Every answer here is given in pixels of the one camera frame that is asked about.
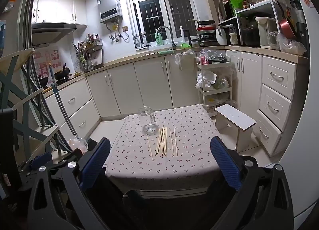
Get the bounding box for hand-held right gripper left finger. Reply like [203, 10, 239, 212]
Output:
[27, 137, 125, 230]

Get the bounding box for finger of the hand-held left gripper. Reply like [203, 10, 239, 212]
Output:
[20, 152, 53, 177]

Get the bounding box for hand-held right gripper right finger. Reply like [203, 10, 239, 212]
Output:
[210, 136, 296, 230]

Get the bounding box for clear glass jar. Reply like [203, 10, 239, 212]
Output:
[138, 106, 159, 136]

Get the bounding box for bunch of wooden chopsticks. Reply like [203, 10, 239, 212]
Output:
[147, 127, 178, 162]

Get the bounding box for clear plastic bin bag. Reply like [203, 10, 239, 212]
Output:
[67, 135, 89, 152]

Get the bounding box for white low stool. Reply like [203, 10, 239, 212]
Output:
[215, 104, 257, 153]

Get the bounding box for teal and cream corner shelf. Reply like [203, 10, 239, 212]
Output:
[0, 48, 73, 171]

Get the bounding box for cherry print tablecloth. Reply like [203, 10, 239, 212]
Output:
[105, 104, 225, 191]

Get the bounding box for white rolling cart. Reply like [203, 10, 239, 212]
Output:
[196, 62, 236, 117]

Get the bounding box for plastic bags on cart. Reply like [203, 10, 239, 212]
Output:
[196, 71, 230, 89]

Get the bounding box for black wok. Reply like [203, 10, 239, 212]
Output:
[53, 64, 71, 81]

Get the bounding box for white kitchen base cabinets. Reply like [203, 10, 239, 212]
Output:
[45, 51, 309, 161]

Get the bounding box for white refrigerator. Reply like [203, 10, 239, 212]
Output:
[277, 0, 319, 220]

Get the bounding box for beige kitchen countertop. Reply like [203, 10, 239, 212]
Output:
[43, 46, 309, 93]

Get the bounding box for plastic bag on cabinet door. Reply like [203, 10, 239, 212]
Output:
[175, 50, 195, 67]

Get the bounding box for range hood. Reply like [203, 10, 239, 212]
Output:
[31, 23, 76, 46]

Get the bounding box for black electric cooker base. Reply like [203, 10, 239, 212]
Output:
[191, 33, 218, 47]

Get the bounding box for cooking oil bottle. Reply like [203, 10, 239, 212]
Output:
[229, 24, 239, 46]

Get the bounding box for white kettle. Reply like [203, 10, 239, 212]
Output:
[216, 26, 228, 46]

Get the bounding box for black rice cooker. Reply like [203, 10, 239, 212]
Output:
[240, 16, 261, 46]

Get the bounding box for crumpled clear plastic bags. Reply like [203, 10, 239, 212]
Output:
[268, 31, 307, 56]

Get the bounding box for white electric thermo pot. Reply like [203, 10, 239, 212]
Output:
[255, 16, 278, 48]

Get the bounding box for chrome sink faucet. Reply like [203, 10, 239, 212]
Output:
[157, 26, 175, 49]

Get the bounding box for black frying pan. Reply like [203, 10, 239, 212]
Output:
[188, 19, 215, 28]

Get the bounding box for red saucepan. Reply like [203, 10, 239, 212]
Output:
[279, 18, 297, 40]

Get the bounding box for silver gas water heater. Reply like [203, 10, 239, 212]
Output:
[97, 0, 123, 24]

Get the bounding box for white counter shelf rack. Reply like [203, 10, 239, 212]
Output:
[218, 0, 285, 47]

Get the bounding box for green package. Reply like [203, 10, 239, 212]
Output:
[229, 0, 244, 10]

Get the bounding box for barred kitchen window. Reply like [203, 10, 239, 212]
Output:
[126, 0, 200, 46]

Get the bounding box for grey-handled broom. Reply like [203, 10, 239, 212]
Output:
[51, 66, 78, 136]

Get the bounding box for red and pink wall posters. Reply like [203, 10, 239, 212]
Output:
[33, 47, 61, 79]

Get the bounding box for wall rack with seasoning bottles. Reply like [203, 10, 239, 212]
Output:
[72, 33, 104, 69]

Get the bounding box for grey sliding door frame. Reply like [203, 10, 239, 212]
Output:
[21, 0, 73, 153]

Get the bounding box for black wire sill rack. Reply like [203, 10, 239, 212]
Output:
[133, 33, 147, 49]

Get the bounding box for water heater hoses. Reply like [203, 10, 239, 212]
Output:
[106, 22, 129, 43]

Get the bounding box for white wall cabinets over stove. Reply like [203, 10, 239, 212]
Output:
[32, 0, 88, 25]

